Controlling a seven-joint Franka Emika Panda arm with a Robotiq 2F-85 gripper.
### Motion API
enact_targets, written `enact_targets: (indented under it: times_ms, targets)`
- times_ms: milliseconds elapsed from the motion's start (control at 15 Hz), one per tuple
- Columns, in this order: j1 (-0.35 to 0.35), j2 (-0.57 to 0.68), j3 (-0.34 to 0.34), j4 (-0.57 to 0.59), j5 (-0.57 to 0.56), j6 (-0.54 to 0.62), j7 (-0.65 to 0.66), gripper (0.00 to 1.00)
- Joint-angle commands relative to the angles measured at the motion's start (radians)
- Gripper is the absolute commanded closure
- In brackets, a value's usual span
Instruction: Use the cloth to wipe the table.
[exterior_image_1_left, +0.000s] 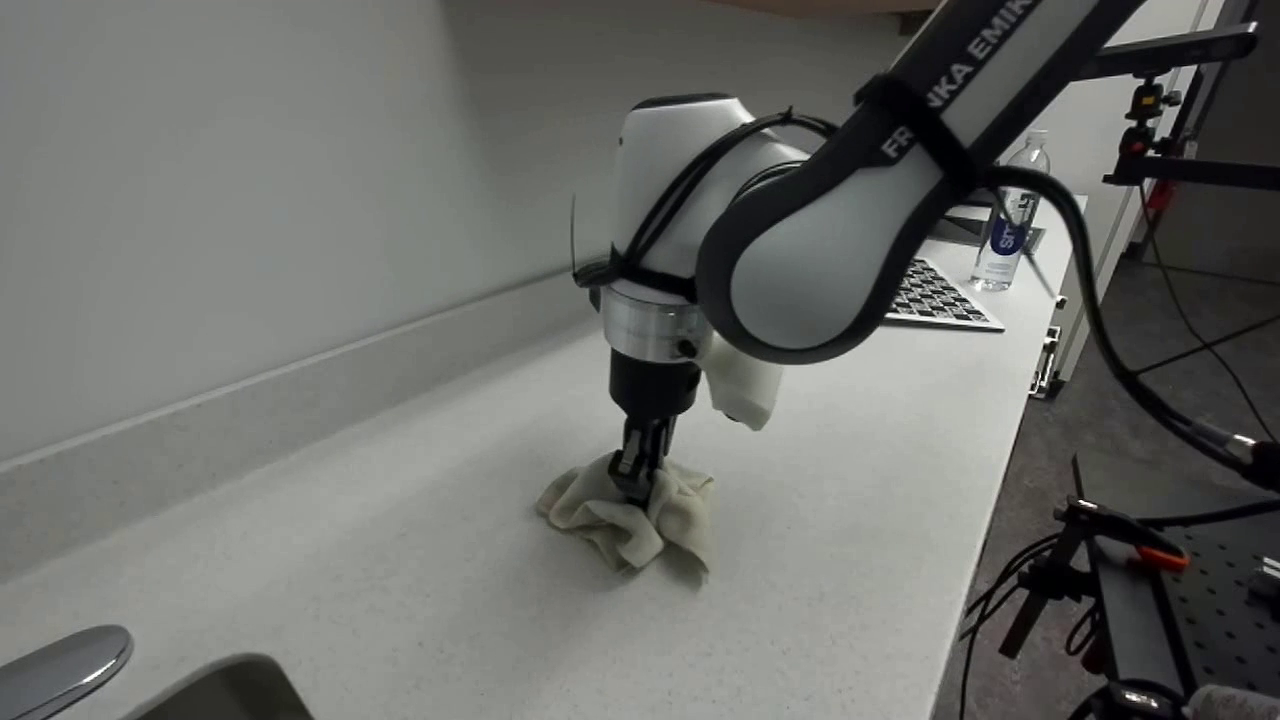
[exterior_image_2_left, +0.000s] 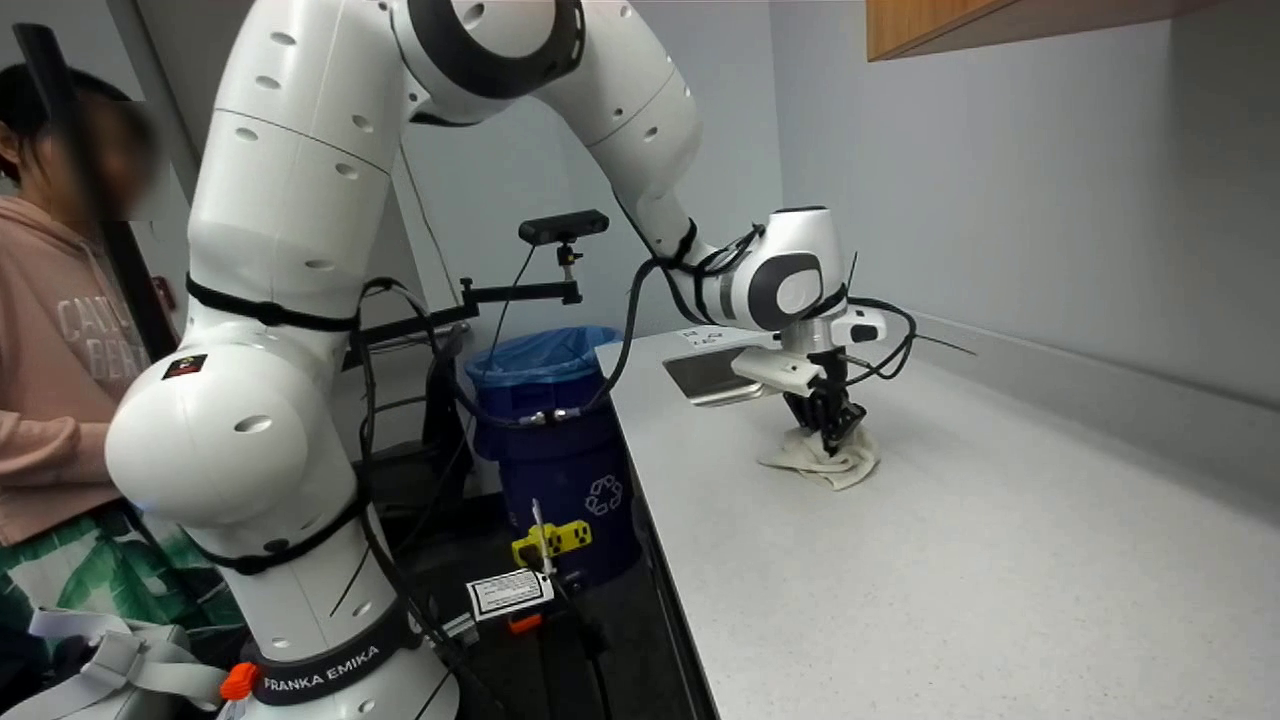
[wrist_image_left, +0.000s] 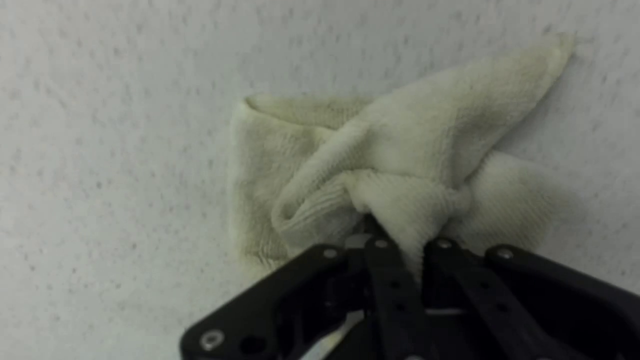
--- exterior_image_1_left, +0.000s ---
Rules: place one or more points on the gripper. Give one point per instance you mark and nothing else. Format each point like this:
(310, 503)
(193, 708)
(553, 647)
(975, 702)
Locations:
(652, 385)

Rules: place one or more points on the beige cloth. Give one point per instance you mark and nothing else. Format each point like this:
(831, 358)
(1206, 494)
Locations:
(670, 515)

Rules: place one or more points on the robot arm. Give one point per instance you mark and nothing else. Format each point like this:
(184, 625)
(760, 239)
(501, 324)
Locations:
(830, 260)

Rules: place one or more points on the black and white patterned board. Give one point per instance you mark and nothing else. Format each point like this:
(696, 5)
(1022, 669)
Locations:
(935, 298)

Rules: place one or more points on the clear plastic water bottle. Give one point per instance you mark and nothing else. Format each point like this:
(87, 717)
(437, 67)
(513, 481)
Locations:
(1008, 235)

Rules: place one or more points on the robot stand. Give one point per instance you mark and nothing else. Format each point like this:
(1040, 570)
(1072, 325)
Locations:
(1215, 610)

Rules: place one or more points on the camera on mount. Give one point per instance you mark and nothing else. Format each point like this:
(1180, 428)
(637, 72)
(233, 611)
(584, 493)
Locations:
(1165, 52)

